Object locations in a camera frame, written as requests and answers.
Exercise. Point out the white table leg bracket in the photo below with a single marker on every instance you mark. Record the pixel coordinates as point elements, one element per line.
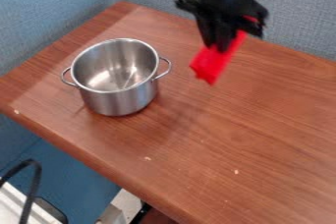
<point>126,210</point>

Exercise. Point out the white radiator panel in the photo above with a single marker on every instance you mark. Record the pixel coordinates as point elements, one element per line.
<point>12,201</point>

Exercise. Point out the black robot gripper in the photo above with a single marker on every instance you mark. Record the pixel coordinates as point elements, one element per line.
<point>224,17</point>

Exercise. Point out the red plastic block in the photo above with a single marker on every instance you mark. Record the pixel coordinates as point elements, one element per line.
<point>210,62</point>

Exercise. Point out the stainless steel pot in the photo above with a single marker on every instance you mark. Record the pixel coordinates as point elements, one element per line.
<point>116,74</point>

